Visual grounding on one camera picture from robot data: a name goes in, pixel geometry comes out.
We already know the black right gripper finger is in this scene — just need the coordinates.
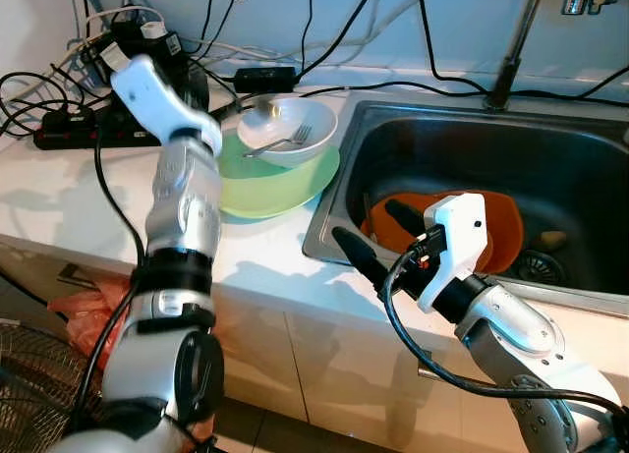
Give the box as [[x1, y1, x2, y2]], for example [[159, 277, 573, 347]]
[[332, 226, 392, 289], [384, 198, 428, 234]]

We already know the white ribbed bowl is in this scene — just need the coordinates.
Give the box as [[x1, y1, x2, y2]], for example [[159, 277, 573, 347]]
[[237, 96, 340, 169]]

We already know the green plate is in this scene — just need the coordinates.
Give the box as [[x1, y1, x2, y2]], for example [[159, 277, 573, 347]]
[[211, 129, 343, 221]]

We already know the orange plate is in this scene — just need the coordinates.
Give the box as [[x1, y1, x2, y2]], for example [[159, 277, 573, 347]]
[[360, 191, 463, 262], [447, 189, 526, 276]]

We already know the stainless steel sink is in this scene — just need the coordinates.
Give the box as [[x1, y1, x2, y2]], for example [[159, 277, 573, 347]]
[[302, 99, 629, 318]]

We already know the slim black power adapter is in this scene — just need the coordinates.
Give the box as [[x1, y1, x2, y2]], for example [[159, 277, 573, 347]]
[[233, 66, 299, 94]]

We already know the silver fork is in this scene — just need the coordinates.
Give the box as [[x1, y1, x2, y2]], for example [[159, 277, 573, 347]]
[[243, 125, 315, 159]]

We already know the round sink drain strainer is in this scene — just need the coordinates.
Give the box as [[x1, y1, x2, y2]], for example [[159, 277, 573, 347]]
[[515, 249, 562, 285]]

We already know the black power strip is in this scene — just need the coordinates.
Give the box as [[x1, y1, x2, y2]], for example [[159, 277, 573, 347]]
[[33, 107, 148, 151]]

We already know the brown lump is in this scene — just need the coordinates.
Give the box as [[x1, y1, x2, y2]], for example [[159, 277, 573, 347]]
[[539, 231, 570, 254]]

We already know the metal sink faucet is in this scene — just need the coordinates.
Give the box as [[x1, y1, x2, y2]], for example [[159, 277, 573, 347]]
[[484, 0, 622, 110]]

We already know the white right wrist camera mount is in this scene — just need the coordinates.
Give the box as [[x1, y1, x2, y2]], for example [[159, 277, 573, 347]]
[[417, 192, 490, 314]]

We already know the white wall cable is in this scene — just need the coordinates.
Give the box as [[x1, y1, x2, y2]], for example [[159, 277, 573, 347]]
[[187, 35, 325, 66]]

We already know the thin black wall cable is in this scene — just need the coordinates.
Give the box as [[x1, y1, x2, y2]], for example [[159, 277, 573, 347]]
[[300, 0, 315, 73]]

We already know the metal cabinet handle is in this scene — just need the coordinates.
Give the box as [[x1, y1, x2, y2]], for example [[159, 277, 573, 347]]
[[416, 360, 492, 385]]

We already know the black counter cable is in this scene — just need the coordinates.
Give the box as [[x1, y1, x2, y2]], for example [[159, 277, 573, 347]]
[[295, 78, 629, 105]]

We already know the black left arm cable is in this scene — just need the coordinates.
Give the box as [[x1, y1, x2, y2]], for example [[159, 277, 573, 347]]
[[64, 129, 148, 434]]

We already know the metal wire fan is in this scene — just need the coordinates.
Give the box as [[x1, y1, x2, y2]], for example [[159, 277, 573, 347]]
[[0, 318, 104, 453]]

